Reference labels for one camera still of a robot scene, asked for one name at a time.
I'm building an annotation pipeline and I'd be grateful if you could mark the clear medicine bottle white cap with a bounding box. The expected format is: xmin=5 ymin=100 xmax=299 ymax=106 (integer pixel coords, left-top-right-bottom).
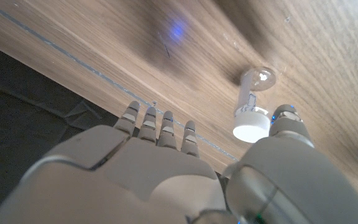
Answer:
xmin=232 ymin=67 xmax=277 ymax=144

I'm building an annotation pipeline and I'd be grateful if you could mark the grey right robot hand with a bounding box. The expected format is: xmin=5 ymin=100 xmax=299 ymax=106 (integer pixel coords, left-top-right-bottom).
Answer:
xmin=0 ymin=100 xmax=358 ymax=224

